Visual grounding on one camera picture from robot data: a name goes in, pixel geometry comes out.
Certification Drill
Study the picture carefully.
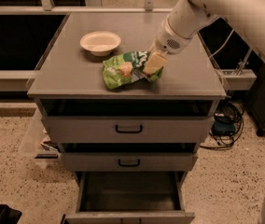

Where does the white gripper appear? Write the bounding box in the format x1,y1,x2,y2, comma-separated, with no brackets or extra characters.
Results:
143,19,191,75

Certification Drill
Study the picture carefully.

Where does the green rice chip bag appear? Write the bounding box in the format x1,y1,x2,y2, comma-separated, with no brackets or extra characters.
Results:
103,51,163,90

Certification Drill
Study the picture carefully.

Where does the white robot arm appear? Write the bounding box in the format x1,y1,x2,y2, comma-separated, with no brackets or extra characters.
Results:
146,0,265,224

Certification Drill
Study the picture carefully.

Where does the grey drawer cabinet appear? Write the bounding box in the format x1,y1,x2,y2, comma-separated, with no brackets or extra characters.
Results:
29,13,225,224

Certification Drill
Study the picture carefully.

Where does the middle grey drawer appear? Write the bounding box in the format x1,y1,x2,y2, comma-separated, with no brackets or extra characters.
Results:
62,153,198,172

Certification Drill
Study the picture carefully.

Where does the top grey drawer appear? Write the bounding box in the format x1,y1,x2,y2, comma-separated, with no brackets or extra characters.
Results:
42,117,214,143

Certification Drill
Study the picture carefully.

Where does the bottom grey open drawer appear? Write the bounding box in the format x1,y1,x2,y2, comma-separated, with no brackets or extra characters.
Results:
61,172,195,224

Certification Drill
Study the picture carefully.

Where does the white paper bowl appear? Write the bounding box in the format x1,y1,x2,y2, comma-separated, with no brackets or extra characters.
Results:
79,31,121,57

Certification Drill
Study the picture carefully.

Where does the blue device on floor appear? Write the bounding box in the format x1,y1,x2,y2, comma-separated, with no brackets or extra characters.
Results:
212,120,236,136

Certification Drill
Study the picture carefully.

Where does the white power cable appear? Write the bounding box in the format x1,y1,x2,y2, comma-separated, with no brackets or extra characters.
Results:
208,29,235,60

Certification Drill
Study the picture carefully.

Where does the black cable bundle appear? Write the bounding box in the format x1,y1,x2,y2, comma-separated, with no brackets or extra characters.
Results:
200,99,244,151

